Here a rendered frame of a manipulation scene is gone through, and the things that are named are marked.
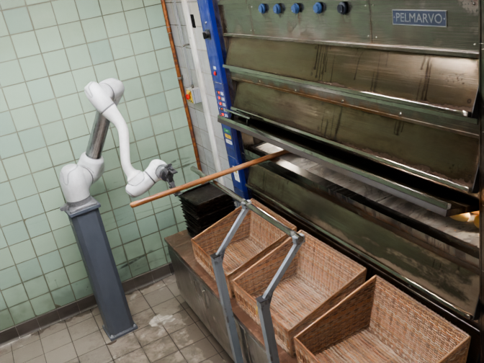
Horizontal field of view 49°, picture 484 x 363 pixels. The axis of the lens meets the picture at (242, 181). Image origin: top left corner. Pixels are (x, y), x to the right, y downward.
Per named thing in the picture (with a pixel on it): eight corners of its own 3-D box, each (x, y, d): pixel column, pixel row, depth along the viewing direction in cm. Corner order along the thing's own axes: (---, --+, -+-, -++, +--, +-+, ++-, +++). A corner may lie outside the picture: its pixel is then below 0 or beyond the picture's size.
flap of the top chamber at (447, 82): (228, 68, 321) (233, 33, 316) (475, 118, 169) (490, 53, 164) (221, 67, 318) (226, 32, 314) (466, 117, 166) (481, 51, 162)
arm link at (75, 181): (60, 203, 343) (50, 171, 334) (75, 191, 359) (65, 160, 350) (83, 202, 338) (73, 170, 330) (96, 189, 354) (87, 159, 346)
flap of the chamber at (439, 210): (217, 122, 327) (245, 119, 336) (445, 217, 175) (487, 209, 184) (217, 117, 326) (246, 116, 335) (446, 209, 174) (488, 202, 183)
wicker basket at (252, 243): (259, 233, 361) (253, 196, 350) (305, 268, 312) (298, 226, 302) (194, 259, 343) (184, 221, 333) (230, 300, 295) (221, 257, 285)
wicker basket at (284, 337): (307, 269, 310) (301, 227, 300) (374, 315, 263) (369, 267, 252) (235, 304, 292) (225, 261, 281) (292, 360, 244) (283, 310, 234)
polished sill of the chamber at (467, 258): (253, 151, 345) (252, 145, 343) (490, 262, 192) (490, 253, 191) (245, 154, 343) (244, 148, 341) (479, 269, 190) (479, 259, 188)
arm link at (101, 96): (110, 104, 312) (120, 98, 324) (88, 80, 308) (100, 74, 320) (96, 117, 317) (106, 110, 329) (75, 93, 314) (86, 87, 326)
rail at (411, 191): (217, 117, 326) (220, 117, 327) (446, 209, 174) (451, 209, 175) (217, 114, 325) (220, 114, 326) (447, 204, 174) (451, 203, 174)
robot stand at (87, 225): (102, 328, 392) (61, 206, 354) (128, 315, 401) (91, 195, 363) (111, 341, 375) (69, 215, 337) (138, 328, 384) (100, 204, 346)
